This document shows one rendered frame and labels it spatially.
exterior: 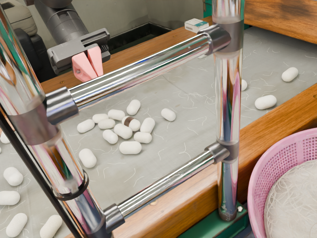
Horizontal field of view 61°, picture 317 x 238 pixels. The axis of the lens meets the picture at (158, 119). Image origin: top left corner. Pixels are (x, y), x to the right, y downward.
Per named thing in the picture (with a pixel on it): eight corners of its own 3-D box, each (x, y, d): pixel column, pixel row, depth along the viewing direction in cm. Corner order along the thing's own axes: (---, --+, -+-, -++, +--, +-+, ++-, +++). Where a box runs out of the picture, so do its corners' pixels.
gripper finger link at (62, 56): (121, 83, 42) (93, 35, 43) (79, 103, 40) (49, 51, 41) (118, 99, 48) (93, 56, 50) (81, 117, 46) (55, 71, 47)
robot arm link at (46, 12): (63, 2, 51) (33, 10, 49) (62, -27, 45) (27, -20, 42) (81, 32, 50) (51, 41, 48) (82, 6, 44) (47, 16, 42)
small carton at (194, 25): (185, 29, 75) (184, 21, 74) (195, 25, 76) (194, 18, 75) (198, 34, 71) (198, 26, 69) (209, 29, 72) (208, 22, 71)
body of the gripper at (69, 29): (112, 36, 44) (90, 0, 45) (51, 59, 41) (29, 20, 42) (110, 55, 50) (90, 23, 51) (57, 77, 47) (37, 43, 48)
